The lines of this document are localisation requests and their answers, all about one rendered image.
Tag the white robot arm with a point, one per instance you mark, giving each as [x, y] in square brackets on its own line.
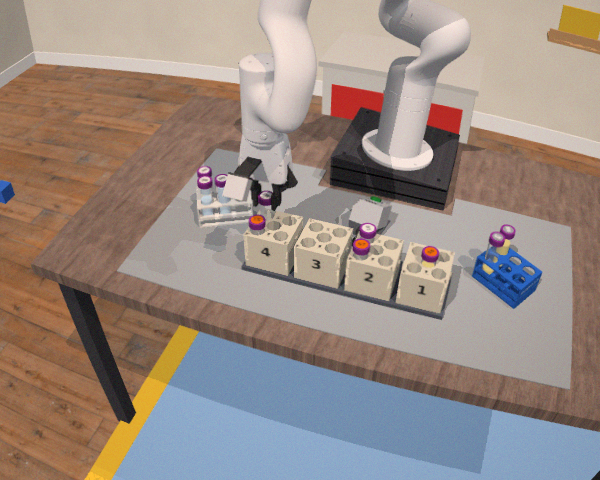
[267, 106]

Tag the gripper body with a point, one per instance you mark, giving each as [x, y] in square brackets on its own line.
[272, 154]

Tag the white tube rack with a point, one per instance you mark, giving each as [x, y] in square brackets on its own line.
[237, 216]

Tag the beige bucket adapter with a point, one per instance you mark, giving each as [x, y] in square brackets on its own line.
[274, 250]
[424, 290]
[375, 276]
[321, 252]

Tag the blue sample rack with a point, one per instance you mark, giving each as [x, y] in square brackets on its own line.
[521, 291]

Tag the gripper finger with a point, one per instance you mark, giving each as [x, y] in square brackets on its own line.
[256, 188]
[276, 197]

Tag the grey flat mat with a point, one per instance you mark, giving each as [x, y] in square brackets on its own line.
[532, 342]

